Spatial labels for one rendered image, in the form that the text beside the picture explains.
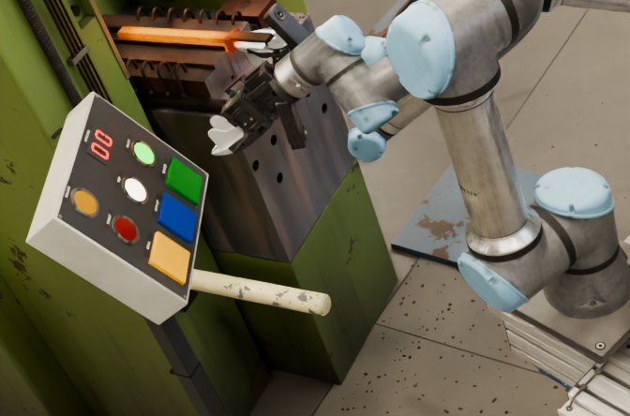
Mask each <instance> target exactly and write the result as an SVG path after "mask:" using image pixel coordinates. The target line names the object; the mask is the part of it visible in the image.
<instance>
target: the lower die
mask: <svg viewBox="0 0 630 416"><path fill-rule="evenodd" d="M101 17H102V19H103V21H104V22H105V24H106V26H107V27H119V28H122V27H123V26H136V27H153V28H170V29H186V30H203V31H219V32H231V31H232V29H233V28H234V27H237V28H239V31H245V32H251V29H250V26H249V24H248V22H238V21H234V22H235V25H232V23H231V21H218V24H215V20H202V23H199V21H198V19H186V22H183V20H182V18H170V19H171V20H170V21H169V22H167V18H163V17H155V20H154V21H152V19H151V17H144V16H140V19H139V20H137V19H136V16H126V15H108V14H103V15H102V16H101ZM112 40H113V42H114V44H115V46H116V48H117V50H118V52H119V54H120V56H121V58H122V60H123V62H124V63H125V62H126V61H127V59H129V58H133V59H134V60H135V61H136V63H137V65H138V67H139V68H138V69H136V68H135V66H134V65H133V63H132V62H130V63H129V64H128V67H127V69H128V72H129V74H130V76H131V78H132V80H133V81H134V84H135V86H136V87H137V88H138V90H139V91H146V92H148V88H147V85H146V83H145V81H144V79H143V76H142V74H141V64H142V62H143V61H144V60H150V61H151V62H152V64H153V66H154V68H155V69H154V70H151V68H150V66H149V64H147V63H146V64H145V66H144V73H145V75H146V77H147V79H148V81H149V83H150V85H151V87H152V88H153V89H154V91H155V92H156V93H164V92H165V91H164V88H163V86H162V84H161V82H160V80H159V77H158V75H157V67H158V64H159V63H160V62H161V61H166V62H167V63H168V64H169V66H170V68H171V71H170V72H168V70H167V68H166V67H165V65H162V66H161V68H160V73H161V75H162V78H163V80H164V81H165V83H166V86H167V88H168V90H169V91H170V92H171V94H177V95H181V91H180V88H179V86H178V84H177V82H176V79H175V77H174V76H173V68H174V66H175V65H176V64H177V63H178V62H182V63H184V64H185V66H186V68H187V73H185V72H184V70H183V69H182V67H181V66H179V67H178V69H177V75H178V77H179V80H180V82H181V83H182V85H183V88H184V90H185V92H187V95H188V96H196V97H215V98H221V97H222V96H223V95H224V94H225V92H224V90H225V89H226V88H228V87H229V86H230V85H231V84H232V83H233V82H234V80H235V79H236V78H237V76H238V75H239V74H240V73H241V71H242V70H243V69H244V67H245V66H246V65H247V64H248V62H249V60H248V58H247V56H246V55H245V53H244V52H242V51H240V50H235V51H234V52H228V50H227V47H226V45H225V44H222V43H207V42H193V41H178V40H163V39H148V38H134V37H112ZM232 75H233V80H232Z"/></svg>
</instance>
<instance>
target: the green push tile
mask: <svg viewBox="0 0 630 416"><path fill-rule="evenodd" d="M202 183H203V178H202V177H201V176H200V175H198V174H197V173H196V172H194V171H192V170H191V169H190V168H188V167H187V166H185V165H184V164H183V163H181V162H180V161H178V160H177V159H176V158H174V157H172V158H171V159H170V163H169V168H168V172H167V177H166V182H165V186H167V187H169V188H170V189H172V190H173V191H174V192H176V193H177V194H179V195H180V196H182V197H183V198H184V199H186V200H187V201H189V202H191V203H192V204H193V205H195V206H197V205H198V204H199V200H200V195H201V189H202Z"/></svg>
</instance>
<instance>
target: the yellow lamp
mask: <svg viewBox="0 0 630 416"><path fill-rule="evenodd" d="M74 200H75V202H76V204H77V206H78V207H79V208H80V209H81V210H82V211H83V212H85V213H87V214H93V213H94V212H95V211H96V209H97V204H96V202H95V200H94V199H93V197H92V196H91V195H90V194H88V193H87V192H84V191H78V192H76V193H75V196H74Z"/></svg>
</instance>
